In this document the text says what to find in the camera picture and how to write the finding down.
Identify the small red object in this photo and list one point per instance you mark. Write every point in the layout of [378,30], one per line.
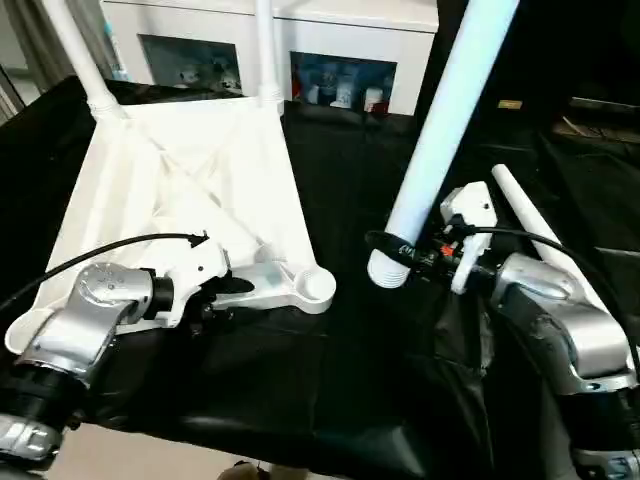
[381,108]

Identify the white blue patterned container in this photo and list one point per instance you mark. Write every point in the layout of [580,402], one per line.
[345,92]

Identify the dark left robot foot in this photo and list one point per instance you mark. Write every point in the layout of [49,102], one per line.
[247,471]

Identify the black work mat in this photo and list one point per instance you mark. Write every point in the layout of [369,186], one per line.
[325,375]

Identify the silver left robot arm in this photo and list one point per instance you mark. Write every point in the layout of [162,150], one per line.
[95,300]

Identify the white glass door cabinet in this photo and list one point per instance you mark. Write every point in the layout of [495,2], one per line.
[350,25]

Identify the grey curtain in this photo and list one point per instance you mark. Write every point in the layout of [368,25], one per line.
[45,45]

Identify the dark metal bar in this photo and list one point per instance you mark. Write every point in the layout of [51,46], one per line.
[605,102]

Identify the red bottle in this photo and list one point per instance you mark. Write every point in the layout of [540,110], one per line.
[297,82]

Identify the small white figurine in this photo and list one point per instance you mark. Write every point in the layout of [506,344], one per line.
[189,77]

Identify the yellowish label tag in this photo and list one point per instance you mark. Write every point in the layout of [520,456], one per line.
[510,104]

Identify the white plastic table top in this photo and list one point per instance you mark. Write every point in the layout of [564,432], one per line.
[150,175]

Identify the white pipe with blue bands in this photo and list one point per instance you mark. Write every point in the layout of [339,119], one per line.
[114,50]

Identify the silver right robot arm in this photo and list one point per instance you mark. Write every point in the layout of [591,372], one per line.
[550,310]

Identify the white mug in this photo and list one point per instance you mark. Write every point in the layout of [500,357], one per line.
[373,96]
[313,93]

